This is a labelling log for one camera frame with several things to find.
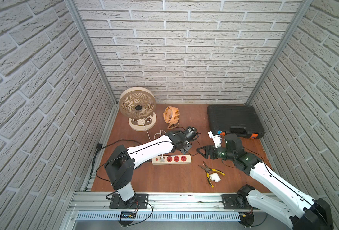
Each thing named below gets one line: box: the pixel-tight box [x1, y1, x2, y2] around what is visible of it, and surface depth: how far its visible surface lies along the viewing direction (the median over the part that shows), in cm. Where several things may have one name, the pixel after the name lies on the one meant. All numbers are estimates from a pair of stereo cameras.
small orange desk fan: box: [162, 105, 181, 130], surface depth 102 cm
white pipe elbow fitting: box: [209, 172, 222, 183], surface depth 82 cm
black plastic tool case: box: [207, 103, 265, 139], surface depth 100 cm
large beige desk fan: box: [118, 86, 157, 132], surface depth 91 cm
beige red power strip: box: [151, 155, 193, 165], surface depth 87 cm
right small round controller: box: [238, 211, 255, 228], surface depth 72 cm
